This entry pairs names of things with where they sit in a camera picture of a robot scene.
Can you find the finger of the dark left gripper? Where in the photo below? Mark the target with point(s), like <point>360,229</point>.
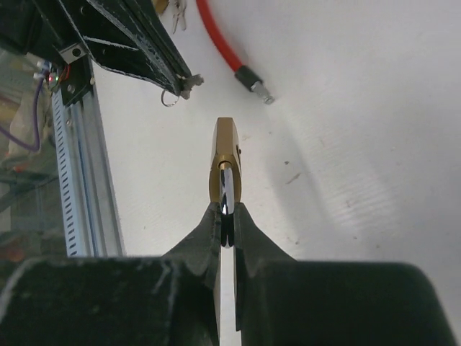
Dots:
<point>92,26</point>
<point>162,62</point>

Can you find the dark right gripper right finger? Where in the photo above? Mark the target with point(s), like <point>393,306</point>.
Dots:
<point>284,301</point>

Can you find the large brass padlock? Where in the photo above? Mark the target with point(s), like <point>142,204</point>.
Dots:
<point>177,8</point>

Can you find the key of medium padlock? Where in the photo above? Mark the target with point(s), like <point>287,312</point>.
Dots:
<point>186,85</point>

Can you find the white slotted cable duct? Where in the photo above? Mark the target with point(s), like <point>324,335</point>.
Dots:
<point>72,202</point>

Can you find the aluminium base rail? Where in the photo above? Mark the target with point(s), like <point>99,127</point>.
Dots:
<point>102,218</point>

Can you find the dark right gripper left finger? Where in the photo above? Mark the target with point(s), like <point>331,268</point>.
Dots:
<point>168,300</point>

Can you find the thick red cable lock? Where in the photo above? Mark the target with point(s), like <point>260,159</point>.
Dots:
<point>244,74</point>

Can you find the medium brass padlock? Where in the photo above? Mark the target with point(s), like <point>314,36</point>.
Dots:
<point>225,175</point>

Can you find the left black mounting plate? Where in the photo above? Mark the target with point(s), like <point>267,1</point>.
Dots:
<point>77,82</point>

